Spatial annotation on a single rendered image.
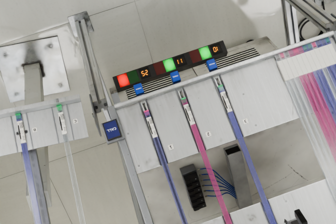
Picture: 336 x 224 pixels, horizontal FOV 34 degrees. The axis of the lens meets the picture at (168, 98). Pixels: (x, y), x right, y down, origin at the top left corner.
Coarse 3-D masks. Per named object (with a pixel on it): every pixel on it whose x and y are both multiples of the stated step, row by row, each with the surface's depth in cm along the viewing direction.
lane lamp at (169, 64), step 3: (165, 60) 157; (168, 60) 157; (171, 60) 157; (165, 63) 157; (168, 63) 157; (171, 63) 157; (165, 66) 157; (168, 66) 157; (171, 66) 157; (174, 66) 157; (168, 69) 157; (171, 69) 157
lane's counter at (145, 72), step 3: (147, 66) 157; (138, 69) 157; (141, 69) 157; (144, 69) 157; (147, 69) 157; (141, 72) 157; (144, 72) 157; (147, 72) 157; (141, 75) 156; (144, 75) 156; (147, 75) 156; (150, 75) 156; (141, 78) 156
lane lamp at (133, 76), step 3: (129, 72) 157; (132, 72) 157; (135, 72) 157; (129, 75) 156; (132, 75) 156; (135, 75) 156; (129, 78) 156; (132, 78) 156; (135, 78) 156; (138, 78) 156; (129, 81) 156; (132, 81) 156; (135, 81) 156
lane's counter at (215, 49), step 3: (210, 45) 158; (213, 45) 158; (216, 45) 158; (219, 45) 158; (213, 48) 158; (216, 48) 158; (219, 48) 158; (213, 51) 158; (216, 51) 158; (219, 51) 158; (222, 51) 158; (213, 54) 158
